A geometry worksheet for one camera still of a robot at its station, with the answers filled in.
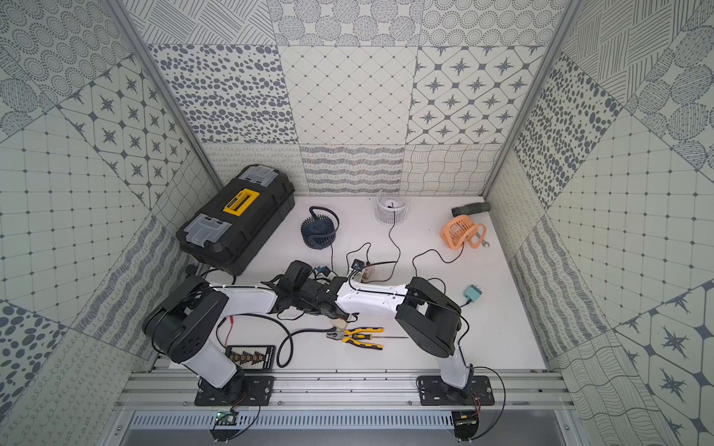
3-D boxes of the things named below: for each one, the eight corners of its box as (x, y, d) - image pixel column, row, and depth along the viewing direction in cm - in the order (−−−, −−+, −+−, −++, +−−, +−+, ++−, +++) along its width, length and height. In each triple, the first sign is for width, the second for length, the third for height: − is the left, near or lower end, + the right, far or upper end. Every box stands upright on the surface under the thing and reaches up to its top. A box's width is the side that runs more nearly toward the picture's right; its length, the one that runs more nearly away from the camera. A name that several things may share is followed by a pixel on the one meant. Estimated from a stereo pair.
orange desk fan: (448, 258, 102) (456, 239, 93) (436, 241, 107) (442, 221, 98) (483, 245, 106) (494, 226, 97) (469, 229, 111) (479, 209, 102)
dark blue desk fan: (302, 249, 105) (299, 240, 100) (308, 216, 115) (305, 206, 111) (337, 249, 105) (336, 240, 100) (340, 216, 115) (339, 206, 111)
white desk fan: (371, 222, 112) (371, 212, 107) (377, 200, 120) (378, 190, 115) (405, 229, 110) (407, 219, 105) (410, 206, 118) (411, 196, 113)
